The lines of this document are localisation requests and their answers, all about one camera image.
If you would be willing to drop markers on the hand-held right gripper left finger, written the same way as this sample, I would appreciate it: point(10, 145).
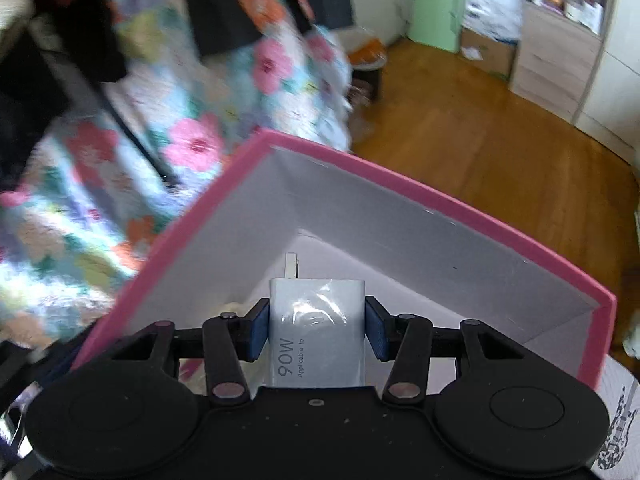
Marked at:
point(258, 332)

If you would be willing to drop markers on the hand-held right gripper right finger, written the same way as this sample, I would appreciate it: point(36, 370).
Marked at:
point(376, 331)

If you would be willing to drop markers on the white charger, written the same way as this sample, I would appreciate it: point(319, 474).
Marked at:
point(317, 330)

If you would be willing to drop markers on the pink cardboard box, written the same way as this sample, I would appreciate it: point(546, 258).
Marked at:
point(400, 240)

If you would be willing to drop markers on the floral quilt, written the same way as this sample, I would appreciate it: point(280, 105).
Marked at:
point(75, 220)

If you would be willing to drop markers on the small trash bin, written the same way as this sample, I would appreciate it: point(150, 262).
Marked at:
point(367, 72)

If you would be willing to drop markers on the white guitar print cloth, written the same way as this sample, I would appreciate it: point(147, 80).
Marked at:
point(620, 425)

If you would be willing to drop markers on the brown cardboard box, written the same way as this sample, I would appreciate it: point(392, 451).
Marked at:
point(487, 55)

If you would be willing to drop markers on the wooden shelf cabinet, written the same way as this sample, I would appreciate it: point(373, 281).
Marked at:
point(555, 55)

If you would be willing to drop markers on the black hanging garment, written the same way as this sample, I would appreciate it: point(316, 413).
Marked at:
point(50, 70)

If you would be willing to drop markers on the light wooden wardrobe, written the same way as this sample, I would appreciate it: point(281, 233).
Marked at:
point(615, 95)

